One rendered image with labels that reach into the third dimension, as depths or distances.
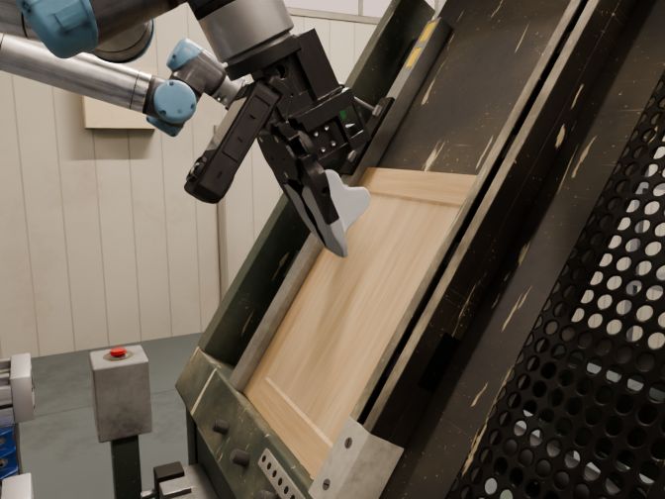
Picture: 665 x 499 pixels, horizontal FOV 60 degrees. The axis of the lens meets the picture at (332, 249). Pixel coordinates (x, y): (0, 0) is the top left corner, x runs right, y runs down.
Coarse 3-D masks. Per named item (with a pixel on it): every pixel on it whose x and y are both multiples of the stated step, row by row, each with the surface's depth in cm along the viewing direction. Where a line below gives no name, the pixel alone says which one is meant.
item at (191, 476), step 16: (208, 448) 118; (176, 464) 119; (208, 464) 119; (160, 480) 115; (176, 480) 114; (192, 480) 118; (208, 480) 118; (224, 480) 108; (144, 496) 116; (160, 496) 112; (176, 496) 111; (192, 496) 109; (208, 496) 113; (224, 496) 109
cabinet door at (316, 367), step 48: (384, 192) 118; (432, 192) 105; (384, 240) 110; (432, 240) 98; (336, 288) 115; (384, 288) 103; (288, 336) 121; (336, 336) 107; (384, 336) 96; (288, 384) 112; (336, 384) 100; (288, 432) 104; (336, 432) 94
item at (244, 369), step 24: (432, 48) 132; (408, 72) 131; (408, 96) 131; (384, 120) 129; (384, 144) 130; (360, 168) 129; (312, 240) 128; (312, 264) 127; (288, 288) 126; (264, 336) 125; (240, 360) 128; (240, 384) 124
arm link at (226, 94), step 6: (228, 78) 122; (240, 78) 124; (222, 84) 121; (228, 84) 122; (234, 84) 122; (240, 84) 123; (222, 90) 122; (228, 90) 122; (234, 90) 123; (216, 96) 124; (222, 96) 123; (228, 96) 123; (234, 96) 123; (222, 102) 125; (228, 102) 124
